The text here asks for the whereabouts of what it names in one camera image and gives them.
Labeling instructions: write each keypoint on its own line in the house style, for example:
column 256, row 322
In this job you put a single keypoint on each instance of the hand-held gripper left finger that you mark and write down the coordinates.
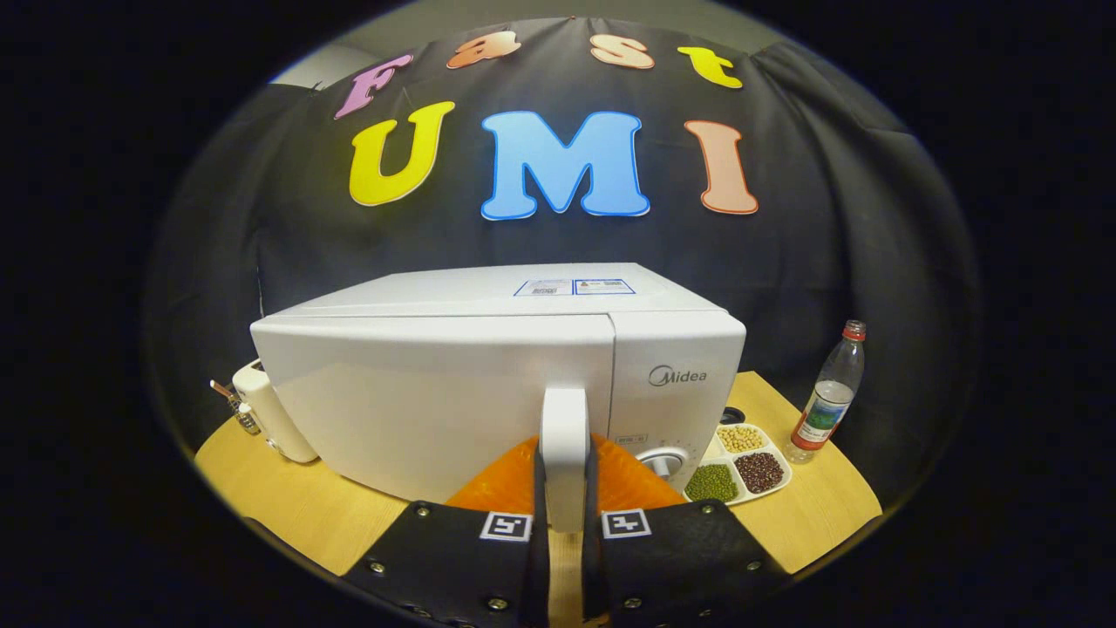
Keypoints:
column 539, row 576

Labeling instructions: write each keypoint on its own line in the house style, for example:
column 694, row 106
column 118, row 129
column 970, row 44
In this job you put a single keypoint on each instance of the divided white bean dish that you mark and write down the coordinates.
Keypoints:
column 741, row 471

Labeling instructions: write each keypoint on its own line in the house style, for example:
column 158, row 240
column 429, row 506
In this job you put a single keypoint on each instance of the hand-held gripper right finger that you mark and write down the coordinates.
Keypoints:
column 593, row 576

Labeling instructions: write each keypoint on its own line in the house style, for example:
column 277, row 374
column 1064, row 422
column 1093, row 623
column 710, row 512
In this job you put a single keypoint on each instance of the clear plastic water bottle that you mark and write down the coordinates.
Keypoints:
column 828, row 401

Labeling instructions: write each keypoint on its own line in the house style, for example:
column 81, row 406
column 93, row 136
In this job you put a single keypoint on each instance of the white pop-up toaster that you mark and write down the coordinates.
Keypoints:
column 279, row 427

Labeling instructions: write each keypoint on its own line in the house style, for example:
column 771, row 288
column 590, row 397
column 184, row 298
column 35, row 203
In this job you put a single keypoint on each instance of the white toaster oven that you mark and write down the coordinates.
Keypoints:
column 418, row 401

